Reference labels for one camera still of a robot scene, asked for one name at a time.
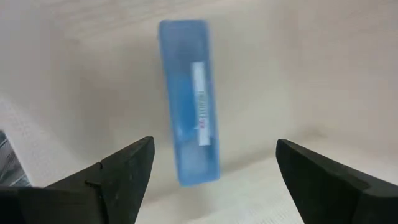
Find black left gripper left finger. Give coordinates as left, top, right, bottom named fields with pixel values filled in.
left=0, top=136, right=155, bottom=224

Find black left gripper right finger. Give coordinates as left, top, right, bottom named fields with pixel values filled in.
left=275, top=139, right=398, bottom=224

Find blue rectangular box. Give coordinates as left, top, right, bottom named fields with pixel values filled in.
left=158, top=19, right=221, bottom=187

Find white perforated plastic basket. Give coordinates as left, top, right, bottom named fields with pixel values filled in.
left=0, top=0, right=398, bottom=224

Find grey patterned cloth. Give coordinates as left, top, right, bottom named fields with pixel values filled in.
left=0, top=130, right=31, bottom=187

